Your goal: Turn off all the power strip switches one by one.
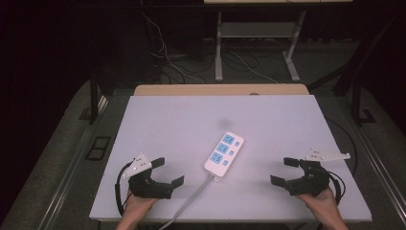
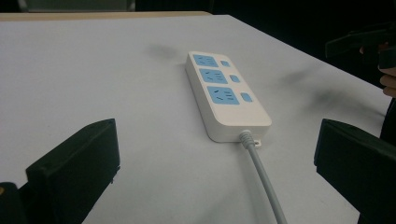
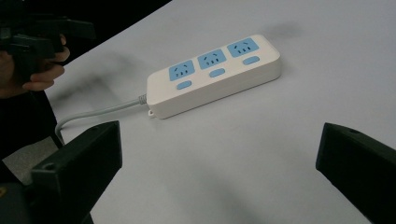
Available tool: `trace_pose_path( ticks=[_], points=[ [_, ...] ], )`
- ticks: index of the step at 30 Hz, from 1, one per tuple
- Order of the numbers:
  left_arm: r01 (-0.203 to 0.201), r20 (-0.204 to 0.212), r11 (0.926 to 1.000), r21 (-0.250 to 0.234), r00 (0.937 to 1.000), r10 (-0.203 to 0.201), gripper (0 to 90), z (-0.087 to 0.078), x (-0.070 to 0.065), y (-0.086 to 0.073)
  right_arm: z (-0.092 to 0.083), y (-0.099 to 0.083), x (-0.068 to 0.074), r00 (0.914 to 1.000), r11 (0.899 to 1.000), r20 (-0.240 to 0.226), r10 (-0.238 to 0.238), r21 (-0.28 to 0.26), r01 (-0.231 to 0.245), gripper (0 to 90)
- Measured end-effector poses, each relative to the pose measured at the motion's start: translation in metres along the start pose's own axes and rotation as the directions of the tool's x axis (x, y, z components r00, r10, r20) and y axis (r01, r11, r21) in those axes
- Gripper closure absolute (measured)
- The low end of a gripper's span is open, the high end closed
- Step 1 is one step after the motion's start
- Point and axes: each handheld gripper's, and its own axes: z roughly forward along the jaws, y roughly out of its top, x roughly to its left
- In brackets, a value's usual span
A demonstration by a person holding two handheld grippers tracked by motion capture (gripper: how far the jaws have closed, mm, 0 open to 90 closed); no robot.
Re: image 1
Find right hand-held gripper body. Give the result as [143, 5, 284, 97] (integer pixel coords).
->
[285, 148, 351, 197]

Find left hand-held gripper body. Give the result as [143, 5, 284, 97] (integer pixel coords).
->
[122, 151, 173, 200]

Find white power strip blue sockets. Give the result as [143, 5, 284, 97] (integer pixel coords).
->
[203, 130, 246, 182]

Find person's left hand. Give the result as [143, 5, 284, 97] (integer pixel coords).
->
[122, 190, 160, 220]

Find person's right hand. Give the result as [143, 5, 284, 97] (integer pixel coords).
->
[294, 186, 343, 222]

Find light wooden table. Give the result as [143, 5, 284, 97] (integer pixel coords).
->
[133, 83, 310, 97]

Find black stand with foot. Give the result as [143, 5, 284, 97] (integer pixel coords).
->
[350, 63, 378, 127]

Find grey power strip cable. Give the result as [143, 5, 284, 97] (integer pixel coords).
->
[158, 173, 214, 230]

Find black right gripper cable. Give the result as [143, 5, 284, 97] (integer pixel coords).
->
[327, 171, 347, 206]

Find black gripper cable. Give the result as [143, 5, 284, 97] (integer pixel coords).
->
[327, 171, 347, 206]
[114, 161, 134, 217]

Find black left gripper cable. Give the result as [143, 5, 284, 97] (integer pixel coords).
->
[114, 161, 134, 217]

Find thin black floor cable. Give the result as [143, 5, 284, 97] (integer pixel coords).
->
[325, 117, 359, 178]

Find black floor frame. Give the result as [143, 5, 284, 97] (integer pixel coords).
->
[84, 136, 112, 162]

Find metal floor rail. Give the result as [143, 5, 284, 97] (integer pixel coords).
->
[353, 124, 406, 219]
[37, 95, 110, 230]

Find thin black stand post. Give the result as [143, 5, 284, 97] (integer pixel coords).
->
[88, 68, 101, 126]

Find short white floor cable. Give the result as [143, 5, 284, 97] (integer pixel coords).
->
[229, 51, 280, 84]

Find long white floor cable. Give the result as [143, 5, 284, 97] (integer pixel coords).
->
[141, 12, 206, 85]

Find white metal frame stand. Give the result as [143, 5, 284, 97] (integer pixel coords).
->
[214, 11, 307, 83]

